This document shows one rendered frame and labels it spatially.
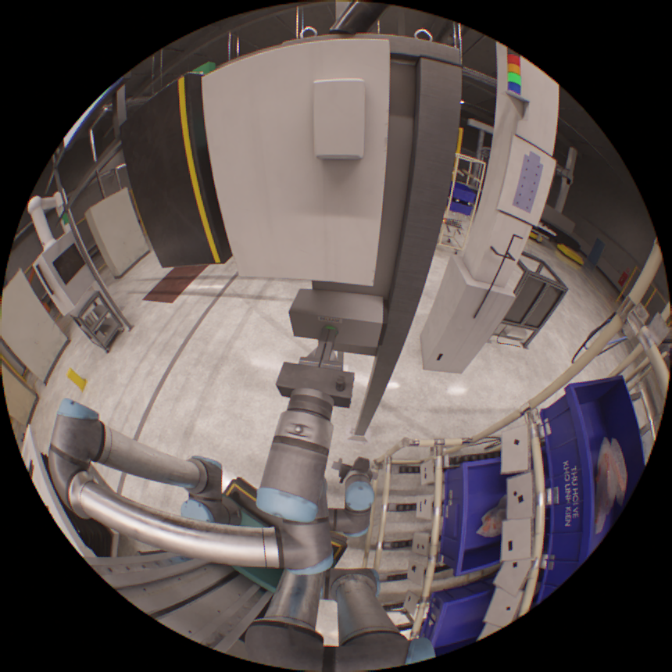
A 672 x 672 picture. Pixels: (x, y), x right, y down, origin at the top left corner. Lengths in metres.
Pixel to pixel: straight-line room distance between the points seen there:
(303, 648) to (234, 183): 0.58
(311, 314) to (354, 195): 0.28
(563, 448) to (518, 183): 1.11
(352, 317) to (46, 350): 5.98
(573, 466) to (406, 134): 0.73
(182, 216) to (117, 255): 6.11
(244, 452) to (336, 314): 1.36
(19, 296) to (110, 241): 2.71
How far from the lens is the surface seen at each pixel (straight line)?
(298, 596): 0.47
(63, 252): 3.22
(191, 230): 0.34
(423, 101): 0.36
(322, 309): 0.44
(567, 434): 0.63
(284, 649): 0.39
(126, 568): 0.75
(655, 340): 0.54
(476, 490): 0.90
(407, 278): 0.41
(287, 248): 0.26
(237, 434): 1.68
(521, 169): 1.28
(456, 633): 1.15
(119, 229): 6.54
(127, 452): 0.68
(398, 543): 1.10
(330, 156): 0.20
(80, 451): 0.61
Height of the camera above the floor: 1.48
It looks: 49 degrees down
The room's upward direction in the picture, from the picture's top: straight up
